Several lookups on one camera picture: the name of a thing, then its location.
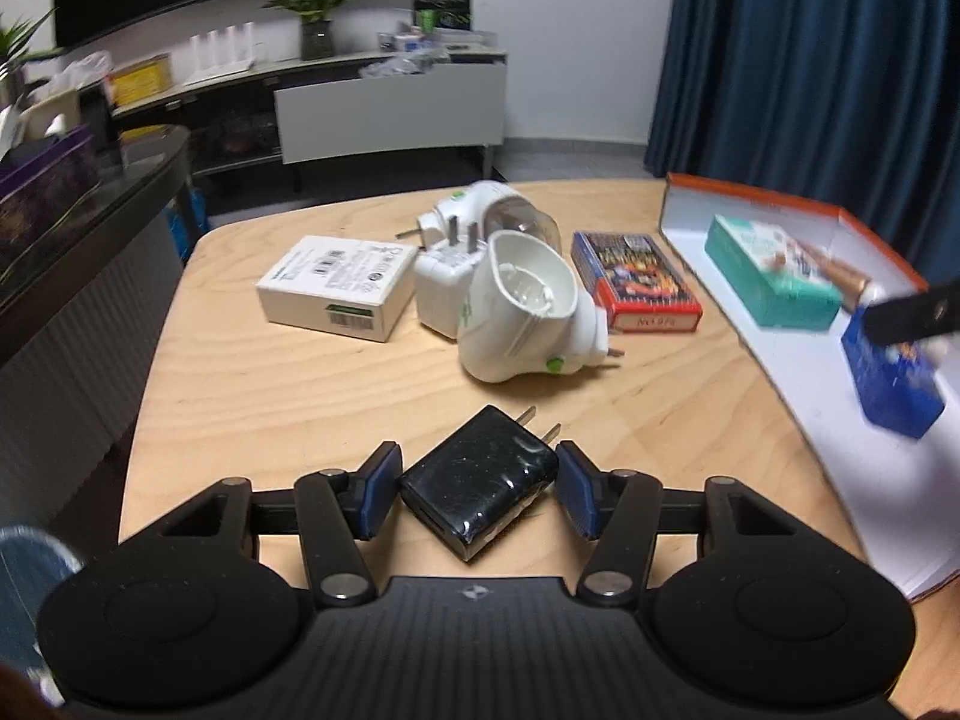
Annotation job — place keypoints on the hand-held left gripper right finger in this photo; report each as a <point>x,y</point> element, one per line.
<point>576,491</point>

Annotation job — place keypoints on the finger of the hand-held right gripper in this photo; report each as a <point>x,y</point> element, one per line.
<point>915,315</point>

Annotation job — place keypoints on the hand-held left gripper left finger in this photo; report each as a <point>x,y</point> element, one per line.
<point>379,491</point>

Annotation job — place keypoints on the blue plastic case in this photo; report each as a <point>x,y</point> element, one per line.
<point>892,390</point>

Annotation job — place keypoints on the black charger plug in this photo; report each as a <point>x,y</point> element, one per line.
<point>472,487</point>

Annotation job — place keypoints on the orange-rimmed white cardboard box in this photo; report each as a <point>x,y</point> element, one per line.
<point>810,390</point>

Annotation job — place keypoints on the green white bandage box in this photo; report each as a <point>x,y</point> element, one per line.
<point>757,270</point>

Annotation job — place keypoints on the white charger plug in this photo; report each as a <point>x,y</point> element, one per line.
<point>439,285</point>

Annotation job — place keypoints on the small white product box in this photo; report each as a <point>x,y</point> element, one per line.
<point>330,277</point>

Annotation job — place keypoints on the red playing card box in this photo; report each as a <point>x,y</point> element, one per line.
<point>637,277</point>

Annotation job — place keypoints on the white mosquito heater with bottle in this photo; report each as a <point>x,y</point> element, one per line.
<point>487,202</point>

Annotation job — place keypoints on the blue curtain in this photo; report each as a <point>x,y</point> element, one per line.
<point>787,52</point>

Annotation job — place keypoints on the blue packs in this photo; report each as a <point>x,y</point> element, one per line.
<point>187,210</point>

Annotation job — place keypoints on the trash bin with bag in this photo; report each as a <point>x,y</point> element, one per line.
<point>37,562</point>

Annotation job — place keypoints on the dark curved desk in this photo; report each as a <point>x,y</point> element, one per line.
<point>75,300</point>

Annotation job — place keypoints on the white rolling panel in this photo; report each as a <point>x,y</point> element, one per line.
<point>390,112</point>

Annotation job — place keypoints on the television cabinet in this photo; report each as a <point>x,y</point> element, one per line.
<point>300,67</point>

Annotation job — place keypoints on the pile of small packets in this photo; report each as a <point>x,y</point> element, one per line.
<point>405,60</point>

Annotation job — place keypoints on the white router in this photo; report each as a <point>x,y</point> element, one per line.
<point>217,75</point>

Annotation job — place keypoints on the purple patterned tray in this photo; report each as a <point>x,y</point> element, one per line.
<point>45,180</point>

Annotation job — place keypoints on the potted plant in dark pot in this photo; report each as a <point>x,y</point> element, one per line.
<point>316,37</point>

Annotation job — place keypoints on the yellow box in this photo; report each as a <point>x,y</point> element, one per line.
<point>142,82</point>

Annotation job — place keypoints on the black green box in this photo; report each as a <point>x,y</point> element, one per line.
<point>442,11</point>

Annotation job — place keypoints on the beige box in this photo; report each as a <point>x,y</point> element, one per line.
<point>52,109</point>

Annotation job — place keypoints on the white plastic bag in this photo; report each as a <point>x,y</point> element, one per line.
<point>82,67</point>

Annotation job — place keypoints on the leafy green plant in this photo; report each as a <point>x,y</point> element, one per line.
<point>15,34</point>

